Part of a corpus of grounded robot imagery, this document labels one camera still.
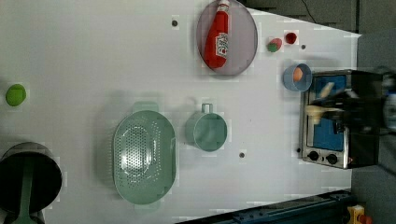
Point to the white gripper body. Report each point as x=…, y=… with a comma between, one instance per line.
x=363, y=113

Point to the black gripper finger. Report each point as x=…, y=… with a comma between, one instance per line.
x=331, y=100
x=339, y=120

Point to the peeled toy banana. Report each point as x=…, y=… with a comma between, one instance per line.
x=319, y=107

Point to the silver black toaster oven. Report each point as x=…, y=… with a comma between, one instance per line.
x=346, y=150

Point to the blue bowl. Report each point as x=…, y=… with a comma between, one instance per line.
x=304, y=84

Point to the orange egg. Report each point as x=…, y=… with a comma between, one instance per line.
x=297, y=74

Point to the red green toy fruit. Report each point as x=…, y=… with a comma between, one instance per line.
x=274, y=45

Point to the yellow red button box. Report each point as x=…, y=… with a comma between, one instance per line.
x=357, y=215

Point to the grey round plate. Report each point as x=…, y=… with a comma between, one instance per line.
x=243, y=37

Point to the red ketchup bottle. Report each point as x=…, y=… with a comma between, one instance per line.
x=217, y=44

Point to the green measuring cup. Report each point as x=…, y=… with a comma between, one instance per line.
x=206, y=130

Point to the green colander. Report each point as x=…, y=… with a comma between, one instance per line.
x=144, y=155

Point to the black pot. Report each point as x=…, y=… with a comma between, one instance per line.
x=31, y=179

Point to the green lime toy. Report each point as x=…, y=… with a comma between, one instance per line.
x=16, y=94

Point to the blue metal frame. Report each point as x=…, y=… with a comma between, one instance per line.
x=326, y=208

